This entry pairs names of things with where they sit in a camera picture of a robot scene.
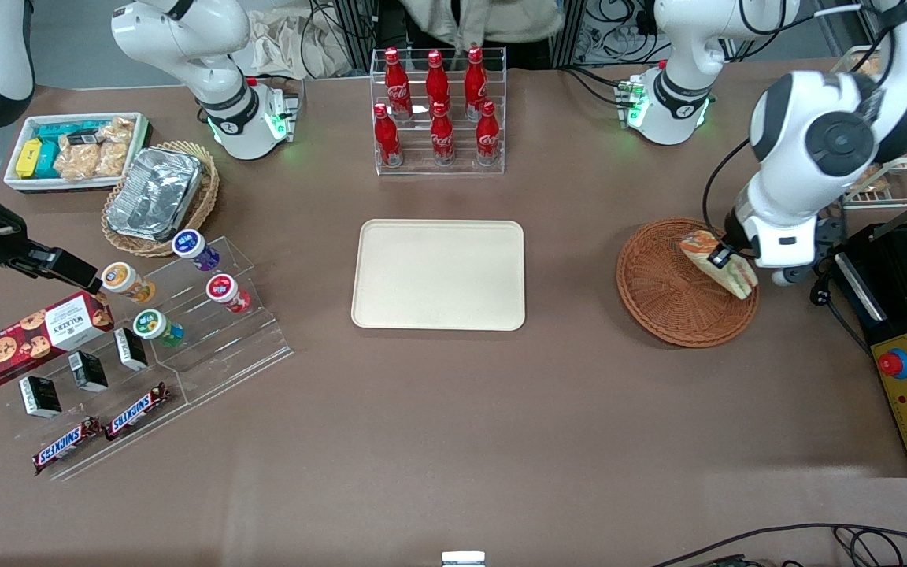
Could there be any beige plastic tray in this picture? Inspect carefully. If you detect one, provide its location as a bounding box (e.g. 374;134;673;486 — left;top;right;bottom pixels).
350;219;527;332

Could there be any white rectangular snack bin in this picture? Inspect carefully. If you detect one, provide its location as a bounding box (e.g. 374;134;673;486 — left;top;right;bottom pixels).
3;112;152;194

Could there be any yellow snack box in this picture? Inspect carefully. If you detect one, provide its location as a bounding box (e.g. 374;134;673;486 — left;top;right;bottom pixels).
15;139;43;180

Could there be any brown round wicker basket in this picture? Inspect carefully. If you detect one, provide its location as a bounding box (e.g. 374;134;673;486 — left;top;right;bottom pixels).
616;217;761;349

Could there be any crumpled beige cloth bag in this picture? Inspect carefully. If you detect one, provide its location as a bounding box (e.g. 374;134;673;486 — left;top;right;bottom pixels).
249;8;352;80

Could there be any light tan wicker basket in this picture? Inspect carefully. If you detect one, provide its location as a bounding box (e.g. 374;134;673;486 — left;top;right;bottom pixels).
102;140;220;258

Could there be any person torso beige jacket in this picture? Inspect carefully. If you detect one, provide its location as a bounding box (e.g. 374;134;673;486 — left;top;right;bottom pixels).
398;0;566;46

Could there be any red lid yogurt cup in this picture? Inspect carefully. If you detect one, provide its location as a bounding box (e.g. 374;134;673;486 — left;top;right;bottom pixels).
205;273;253;314

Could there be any red cola bottle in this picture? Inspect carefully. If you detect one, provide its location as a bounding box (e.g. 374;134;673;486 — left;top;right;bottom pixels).
430;101;456;166
476;99;501;166
425;50;452;119
384;47;412;120
373;102;403;168
463;46;489;120

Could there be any red tartan cookie box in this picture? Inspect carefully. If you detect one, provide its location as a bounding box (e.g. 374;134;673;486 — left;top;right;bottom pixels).
0;291;116;391

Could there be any aluminium foil tray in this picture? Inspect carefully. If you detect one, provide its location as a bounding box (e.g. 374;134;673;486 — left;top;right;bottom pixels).
106;147;203;243

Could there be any thin black floor cable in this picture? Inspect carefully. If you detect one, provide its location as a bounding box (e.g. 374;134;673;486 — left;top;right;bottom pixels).
650;522;907;567

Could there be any triangular sandwich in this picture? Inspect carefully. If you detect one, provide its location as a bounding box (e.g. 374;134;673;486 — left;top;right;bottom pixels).
679;229;760;301

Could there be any clear acrylic stepped display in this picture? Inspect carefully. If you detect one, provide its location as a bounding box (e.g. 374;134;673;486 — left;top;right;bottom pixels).
9;235;294;483

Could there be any purple lid yogurt cup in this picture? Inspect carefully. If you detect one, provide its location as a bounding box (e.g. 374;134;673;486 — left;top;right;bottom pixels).
172;228;220;272

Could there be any clear acrylic bottle rack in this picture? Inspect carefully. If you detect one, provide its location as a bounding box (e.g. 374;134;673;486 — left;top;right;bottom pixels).
369;47;506;176

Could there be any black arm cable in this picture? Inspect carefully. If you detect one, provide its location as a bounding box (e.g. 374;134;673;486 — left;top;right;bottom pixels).
702;138;753;253

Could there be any black power cable with plug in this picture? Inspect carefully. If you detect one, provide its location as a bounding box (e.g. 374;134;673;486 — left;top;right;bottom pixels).
809;236;873;357

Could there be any small black box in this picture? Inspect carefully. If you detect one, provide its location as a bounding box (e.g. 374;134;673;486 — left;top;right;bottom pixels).
113;327;149;372
19;376;62;419
68;350;109;393

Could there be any orange lid yogurt cup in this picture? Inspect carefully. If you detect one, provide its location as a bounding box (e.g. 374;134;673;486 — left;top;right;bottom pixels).
101;261;157;306

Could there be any green lid yogurt cup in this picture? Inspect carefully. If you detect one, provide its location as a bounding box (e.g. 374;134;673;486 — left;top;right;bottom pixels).
132;309;185;348

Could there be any black tabletop machine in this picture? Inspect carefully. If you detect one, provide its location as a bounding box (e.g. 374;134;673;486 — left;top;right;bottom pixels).
835;223;907;479

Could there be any Snickers chocolate bar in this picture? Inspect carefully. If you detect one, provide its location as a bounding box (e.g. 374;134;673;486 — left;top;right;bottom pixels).
32;417;104;476
104;383;170;441

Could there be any long teal snack pack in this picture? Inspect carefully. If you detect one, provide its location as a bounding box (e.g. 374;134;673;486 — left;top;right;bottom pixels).
35;120;104;143

